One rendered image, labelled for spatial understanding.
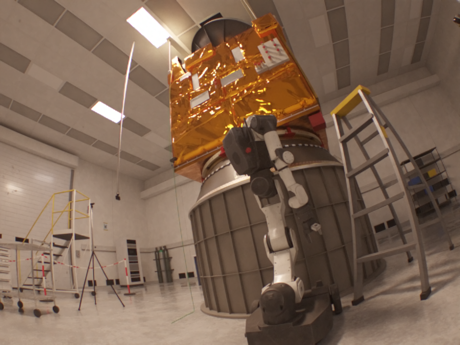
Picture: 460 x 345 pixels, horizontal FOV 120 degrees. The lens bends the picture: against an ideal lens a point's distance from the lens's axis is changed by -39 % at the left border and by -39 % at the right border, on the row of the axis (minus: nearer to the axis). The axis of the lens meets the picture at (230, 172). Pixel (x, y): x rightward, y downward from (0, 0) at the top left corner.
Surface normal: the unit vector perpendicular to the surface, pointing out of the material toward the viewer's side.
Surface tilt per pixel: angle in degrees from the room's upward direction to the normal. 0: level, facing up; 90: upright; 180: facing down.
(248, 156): 96
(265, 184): 98
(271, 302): 73
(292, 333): 90
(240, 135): 96
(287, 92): 89
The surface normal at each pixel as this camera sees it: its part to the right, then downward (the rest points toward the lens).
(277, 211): -0.43, -0.40
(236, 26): -0.29, 0.55
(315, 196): 0.11, -0.41
